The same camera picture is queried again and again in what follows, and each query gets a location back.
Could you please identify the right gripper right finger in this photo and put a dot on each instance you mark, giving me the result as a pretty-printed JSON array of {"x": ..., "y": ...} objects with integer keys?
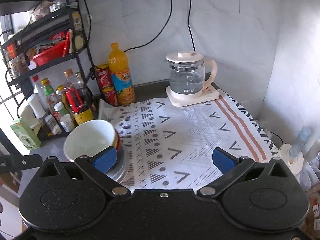
[{"x": 233, "y": 170}]

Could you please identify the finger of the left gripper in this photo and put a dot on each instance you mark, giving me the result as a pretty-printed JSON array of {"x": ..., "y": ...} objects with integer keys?
[{"x": 13, "y": 163}]

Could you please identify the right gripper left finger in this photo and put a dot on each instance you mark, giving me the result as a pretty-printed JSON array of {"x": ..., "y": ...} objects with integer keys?
[{"x": 95, "y": 168}]

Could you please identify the large flower pattern plate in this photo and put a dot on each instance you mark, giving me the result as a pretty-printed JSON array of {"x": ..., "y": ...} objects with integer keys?
[{"x": 120, "y": 169}]

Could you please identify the large white bowl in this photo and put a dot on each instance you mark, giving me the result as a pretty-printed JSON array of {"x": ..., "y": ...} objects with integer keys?
[{"x": 89, "y": 139}]

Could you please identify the white bowl yellow outside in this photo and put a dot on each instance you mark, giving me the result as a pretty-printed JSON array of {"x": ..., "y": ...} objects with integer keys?
[{"x": 114, "y": 143}]

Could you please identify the red bowl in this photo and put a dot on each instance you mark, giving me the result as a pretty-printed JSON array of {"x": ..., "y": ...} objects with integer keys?
[{"x": 118, "y": 146}]

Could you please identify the green carton box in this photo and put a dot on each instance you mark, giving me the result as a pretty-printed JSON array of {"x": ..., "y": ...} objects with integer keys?
[{"x": 25, "y": 134}]

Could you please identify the dark pot with clutter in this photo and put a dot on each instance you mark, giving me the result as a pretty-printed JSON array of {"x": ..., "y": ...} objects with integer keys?
[{"x": 276, "y": 139}]

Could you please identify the yellow tin can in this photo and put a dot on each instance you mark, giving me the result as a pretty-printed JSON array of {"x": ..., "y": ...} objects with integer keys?
[{"x": 83, "y": 116}]

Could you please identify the small white jar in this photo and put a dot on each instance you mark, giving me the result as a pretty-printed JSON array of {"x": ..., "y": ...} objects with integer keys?
[{"x": 67, "y": 123}]

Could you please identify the glass spice jar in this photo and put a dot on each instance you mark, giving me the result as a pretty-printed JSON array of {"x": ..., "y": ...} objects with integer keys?
[{"x": 52, "y": 124}]

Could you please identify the white cap bottle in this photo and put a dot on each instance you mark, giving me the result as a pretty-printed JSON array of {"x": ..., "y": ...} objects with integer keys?
[{"x": 35, "y": 104}]

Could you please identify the patterned white table cloth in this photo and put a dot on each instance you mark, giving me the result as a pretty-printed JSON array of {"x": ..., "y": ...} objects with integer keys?
[{"x": 171, "y": 147}]

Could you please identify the green label sauce bottle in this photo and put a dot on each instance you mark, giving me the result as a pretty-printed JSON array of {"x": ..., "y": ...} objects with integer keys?
[{"x": 51, "y": 97}]

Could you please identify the blue water bottle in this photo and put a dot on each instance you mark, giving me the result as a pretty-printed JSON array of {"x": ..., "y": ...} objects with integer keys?
[{"x": 300, "y": 141}]

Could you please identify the beige kettle base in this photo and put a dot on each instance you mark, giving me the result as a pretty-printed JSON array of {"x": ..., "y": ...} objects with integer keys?
[{"x": 181, "y": 100}]

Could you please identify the red cola can stack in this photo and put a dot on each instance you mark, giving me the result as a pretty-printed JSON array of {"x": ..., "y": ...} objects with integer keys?
[{"x": 105, "y": 83}]

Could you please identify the orange juice bottle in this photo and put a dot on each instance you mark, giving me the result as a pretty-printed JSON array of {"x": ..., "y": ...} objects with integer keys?
[{"x": 121, "y": 75}]

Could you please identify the black metal rack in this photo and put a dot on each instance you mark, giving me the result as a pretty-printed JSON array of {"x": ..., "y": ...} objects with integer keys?
[{"x": 24, "y": 42}]

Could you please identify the red plastic basket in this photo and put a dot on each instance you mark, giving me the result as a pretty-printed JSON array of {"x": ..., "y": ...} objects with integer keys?
[{"x": 54, "y": 47}]

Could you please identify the glass kettle beige handle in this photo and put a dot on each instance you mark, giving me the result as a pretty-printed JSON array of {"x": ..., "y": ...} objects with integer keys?
[{"x": 190, "y": 72}]

